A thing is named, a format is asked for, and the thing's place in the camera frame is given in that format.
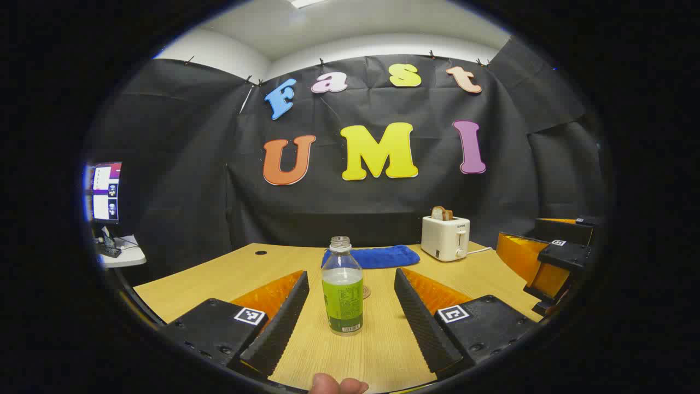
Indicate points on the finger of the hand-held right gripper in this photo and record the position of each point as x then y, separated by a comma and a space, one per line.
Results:
563, 231
566, 257

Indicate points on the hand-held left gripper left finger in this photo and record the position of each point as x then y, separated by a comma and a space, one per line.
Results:
284, 320

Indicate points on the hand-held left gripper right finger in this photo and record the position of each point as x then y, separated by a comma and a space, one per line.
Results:
421, 323

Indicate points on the round woven coaster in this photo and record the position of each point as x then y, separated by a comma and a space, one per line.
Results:
367, 292

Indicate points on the clear green-label water bottle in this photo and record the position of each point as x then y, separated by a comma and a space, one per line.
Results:
342, 295

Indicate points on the blue towel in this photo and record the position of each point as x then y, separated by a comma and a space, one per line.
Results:
377, 256

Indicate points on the white toaster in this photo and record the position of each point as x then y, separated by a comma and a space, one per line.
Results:
444, 239

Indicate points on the pale bread slice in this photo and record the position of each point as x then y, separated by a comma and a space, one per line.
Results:
437, 213

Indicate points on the white side table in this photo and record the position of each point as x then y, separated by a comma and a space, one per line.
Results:
128, 257

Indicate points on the black device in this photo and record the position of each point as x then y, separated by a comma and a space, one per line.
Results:
109, 251

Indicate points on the computer monitor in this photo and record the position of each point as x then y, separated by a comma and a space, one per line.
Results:
105, 191

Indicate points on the ceiling light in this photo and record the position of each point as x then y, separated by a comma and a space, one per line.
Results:
306, 3

